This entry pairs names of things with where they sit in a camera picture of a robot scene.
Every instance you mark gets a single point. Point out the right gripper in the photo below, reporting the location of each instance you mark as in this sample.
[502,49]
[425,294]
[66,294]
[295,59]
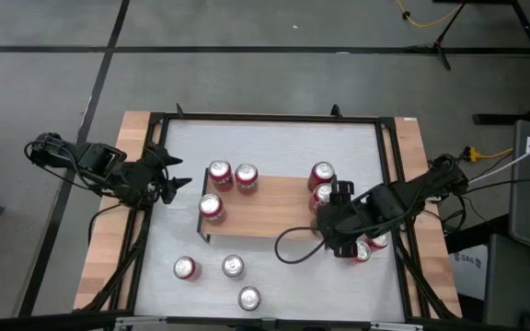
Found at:
[343,223]

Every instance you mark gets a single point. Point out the dark grey cabinet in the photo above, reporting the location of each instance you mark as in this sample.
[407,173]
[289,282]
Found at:
[509,285]

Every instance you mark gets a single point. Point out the black desk frame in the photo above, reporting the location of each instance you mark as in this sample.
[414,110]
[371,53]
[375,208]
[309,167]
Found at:
[499,118]

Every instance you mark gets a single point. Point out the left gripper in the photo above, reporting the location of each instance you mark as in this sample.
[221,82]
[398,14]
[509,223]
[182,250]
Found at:
[147,177]

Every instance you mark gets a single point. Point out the black tripod stand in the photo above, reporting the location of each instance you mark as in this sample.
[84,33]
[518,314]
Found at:
[437,46]

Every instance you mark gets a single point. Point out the silver aluminium bar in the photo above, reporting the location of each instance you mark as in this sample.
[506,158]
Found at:
[191,320]

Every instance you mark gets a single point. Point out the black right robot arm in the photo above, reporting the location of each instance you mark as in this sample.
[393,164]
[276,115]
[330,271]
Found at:
[412,193]

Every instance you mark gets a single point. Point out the black metal table frame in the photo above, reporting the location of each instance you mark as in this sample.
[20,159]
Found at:
[292,118]

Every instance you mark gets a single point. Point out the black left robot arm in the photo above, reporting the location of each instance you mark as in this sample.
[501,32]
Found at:
[95,161]

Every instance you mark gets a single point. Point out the white labelled box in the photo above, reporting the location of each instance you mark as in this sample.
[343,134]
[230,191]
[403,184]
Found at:
[469,271]

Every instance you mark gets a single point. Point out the white table mat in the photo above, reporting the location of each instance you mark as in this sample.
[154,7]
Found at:
[292,299]

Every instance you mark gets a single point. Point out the wooden shelf black metal frame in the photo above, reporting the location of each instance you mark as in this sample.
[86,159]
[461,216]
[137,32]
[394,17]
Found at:
[274,207]

